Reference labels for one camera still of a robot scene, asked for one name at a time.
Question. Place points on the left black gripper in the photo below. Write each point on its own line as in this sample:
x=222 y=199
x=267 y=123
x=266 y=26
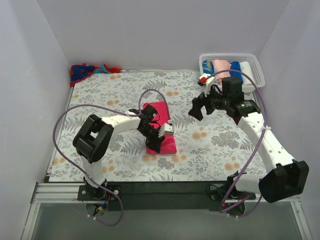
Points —
x=153 y=139

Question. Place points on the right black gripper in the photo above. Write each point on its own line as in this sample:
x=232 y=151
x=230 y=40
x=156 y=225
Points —
x=204 y=104

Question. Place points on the pink red towel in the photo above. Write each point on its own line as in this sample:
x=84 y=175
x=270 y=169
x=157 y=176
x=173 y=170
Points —
x=168 y=145

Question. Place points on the red blue towel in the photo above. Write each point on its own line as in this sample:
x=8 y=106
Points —
x=80 y=72

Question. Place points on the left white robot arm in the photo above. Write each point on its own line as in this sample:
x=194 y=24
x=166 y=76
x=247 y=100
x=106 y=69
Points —
x=93 y=138

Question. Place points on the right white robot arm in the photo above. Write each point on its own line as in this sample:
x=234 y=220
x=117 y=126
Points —
x=285 y=176

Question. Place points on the blue printed rolled towel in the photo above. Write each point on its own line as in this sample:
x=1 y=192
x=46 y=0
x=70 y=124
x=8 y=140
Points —
x=207 y=67

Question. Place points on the floral table mat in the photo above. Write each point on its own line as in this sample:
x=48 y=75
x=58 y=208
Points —
x=210 y=149

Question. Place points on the peach rolled towel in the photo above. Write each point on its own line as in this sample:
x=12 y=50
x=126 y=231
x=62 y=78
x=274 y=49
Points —
x=219 y=65

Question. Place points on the white rolled towel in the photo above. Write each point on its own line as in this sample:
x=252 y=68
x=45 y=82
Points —
x=246 y=69

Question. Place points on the dark blue rolled towel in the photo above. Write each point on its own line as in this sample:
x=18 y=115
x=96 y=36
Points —
x=236 y=70

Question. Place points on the white plastic basket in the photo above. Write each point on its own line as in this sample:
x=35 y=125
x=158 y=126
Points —
x=255 y=67

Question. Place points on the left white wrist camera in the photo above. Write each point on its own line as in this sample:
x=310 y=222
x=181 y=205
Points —
x=166 y=129

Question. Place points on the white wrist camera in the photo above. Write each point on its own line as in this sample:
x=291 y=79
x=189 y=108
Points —
x=206 y=81
x=166 y=129

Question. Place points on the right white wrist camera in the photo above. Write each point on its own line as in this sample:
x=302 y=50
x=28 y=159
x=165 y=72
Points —
x=206 y=81

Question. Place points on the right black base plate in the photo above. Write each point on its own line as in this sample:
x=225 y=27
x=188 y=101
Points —
x=218 y=192

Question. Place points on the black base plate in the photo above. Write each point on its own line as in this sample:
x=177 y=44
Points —
x=112 y=193
x=218 y=192

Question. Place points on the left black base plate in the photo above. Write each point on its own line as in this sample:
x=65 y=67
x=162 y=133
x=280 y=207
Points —
x=112 y=193

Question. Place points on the aluminium frame rail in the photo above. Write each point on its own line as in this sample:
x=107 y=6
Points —
x=48 y=193

